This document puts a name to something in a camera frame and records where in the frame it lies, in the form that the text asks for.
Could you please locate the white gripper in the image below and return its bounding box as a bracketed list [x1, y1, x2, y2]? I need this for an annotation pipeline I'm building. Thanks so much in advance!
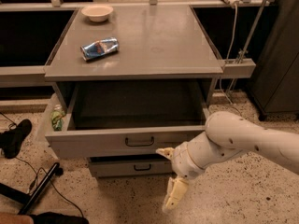
[156, 142, 205, 213]

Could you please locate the grey top drawer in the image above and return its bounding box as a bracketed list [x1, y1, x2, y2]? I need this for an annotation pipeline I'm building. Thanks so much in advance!
[46, 79, 208, 158]

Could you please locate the grey drawer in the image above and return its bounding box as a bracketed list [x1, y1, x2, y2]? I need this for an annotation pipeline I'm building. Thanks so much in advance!
[89, 154, 172, 177]
[46, 79, 208, 158]

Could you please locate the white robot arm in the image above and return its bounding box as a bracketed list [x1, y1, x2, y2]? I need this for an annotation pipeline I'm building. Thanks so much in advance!
[156, 111, 299, 212]

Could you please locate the grey lower drawer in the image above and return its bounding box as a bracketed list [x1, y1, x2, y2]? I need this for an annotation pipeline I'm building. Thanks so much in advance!
[89, 154, 172, 177]

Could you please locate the grey metal drawer cabinet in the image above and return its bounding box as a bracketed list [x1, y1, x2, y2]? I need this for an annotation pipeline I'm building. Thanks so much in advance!
[44, 4, 224, 133]

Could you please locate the green plastic bottle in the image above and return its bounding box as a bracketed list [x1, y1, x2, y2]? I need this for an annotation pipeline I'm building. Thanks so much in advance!
[50, 105, 65, 131]

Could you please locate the dark side cabinet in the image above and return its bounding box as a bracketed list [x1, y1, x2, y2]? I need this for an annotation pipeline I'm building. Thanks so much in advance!
[248, 0, 299, 120]

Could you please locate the black shoe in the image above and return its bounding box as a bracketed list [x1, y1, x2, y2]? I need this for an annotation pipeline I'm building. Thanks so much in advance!
[0, 119, 32, 159]

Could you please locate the black tripod leg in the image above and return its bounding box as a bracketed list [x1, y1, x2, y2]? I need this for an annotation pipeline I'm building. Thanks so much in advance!
[0, 161, 61, 216]

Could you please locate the white ceramic bowl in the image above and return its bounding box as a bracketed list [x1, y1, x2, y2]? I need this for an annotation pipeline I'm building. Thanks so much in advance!
[81, 5, 113, 22]

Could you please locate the grey metal pole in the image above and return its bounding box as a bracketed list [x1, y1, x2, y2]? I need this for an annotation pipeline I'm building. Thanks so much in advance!
[226, 0, 275, 93]

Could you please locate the black lower drawer handle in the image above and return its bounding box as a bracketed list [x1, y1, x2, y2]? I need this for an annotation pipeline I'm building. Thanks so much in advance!
[134, 164, 151, 172]

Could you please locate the black drawer handle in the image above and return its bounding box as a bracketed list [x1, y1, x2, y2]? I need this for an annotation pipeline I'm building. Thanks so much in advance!
[134, 164, 151, 172]
[124, 136, 155, 147]

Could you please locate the black top drawer handle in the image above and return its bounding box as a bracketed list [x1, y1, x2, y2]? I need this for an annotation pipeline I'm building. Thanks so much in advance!
[124, 136, 155, 147]

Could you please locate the black floor cable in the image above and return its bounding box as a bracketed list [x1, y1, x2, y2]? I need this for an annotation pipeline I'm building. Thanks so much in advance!
[0, 111, 85, 218]

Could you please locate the white cable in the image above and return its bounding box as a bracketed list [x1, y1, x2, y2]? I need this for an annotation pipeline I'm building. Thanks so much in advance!
[218, 3, 244, 117]

